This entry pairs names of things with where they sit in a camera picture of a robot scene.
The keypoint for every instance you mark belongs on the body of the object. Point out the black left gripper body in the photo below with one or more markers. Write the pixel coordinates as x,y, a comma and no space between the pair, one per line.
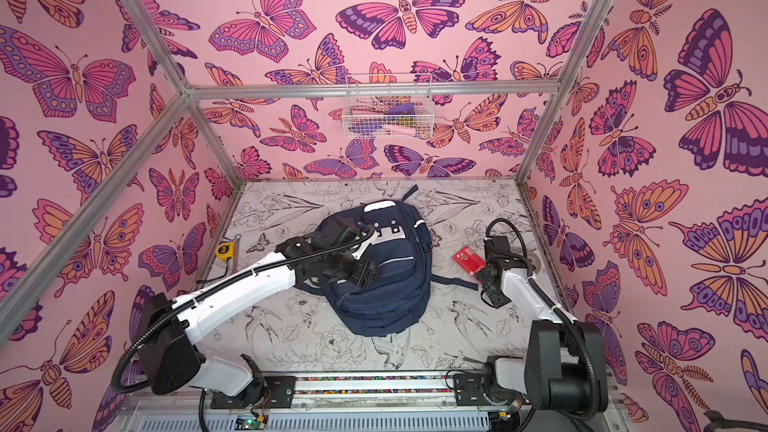
346,268

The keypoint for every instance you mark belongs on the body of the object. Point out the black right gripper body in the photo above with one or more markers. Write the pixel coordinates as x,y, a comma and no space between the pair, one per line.
489,279

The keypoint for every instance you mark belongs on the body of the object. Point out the red paper pack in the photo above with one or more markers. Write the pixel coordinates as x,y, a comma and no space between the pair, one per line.
470,262

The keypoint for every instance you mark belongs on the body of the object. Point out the navy blue student backpack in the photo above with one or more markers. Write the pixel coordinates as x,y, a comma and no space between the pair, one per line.
396,292

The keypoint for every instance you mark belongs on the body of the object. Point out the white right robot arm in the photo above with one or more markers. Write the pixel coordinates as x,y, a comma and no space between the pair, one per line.
564,369

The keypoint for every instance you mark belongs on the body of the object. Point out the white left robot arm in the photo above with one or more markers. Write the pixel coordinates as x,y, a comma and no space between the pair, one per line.
167,353

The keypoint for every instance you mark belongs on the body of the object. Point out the silver wrench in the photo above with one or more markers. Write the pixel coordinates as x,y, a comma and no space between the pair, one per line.
236,253

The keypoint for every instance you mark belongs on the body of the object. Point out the yellow tape measure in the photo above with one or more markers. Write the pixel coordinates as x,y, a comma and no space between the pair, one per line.
224,251

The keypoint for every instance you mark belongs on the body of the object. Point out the green circuit board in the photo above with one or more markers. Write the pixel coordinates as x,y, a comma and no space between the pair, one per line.
250,423

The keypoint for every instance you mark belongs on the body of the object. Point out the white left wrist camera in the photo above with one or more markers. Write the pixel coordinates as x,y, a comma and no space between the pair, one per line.
371,239

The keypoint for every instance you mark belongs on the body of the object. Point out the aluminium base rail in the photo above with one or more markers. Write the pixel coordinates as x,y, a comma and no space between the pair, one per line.
336,401

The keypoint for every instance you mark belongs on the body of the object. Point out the white wire basket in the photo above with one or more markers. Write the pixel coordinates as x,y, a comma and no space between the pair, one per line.
389,105

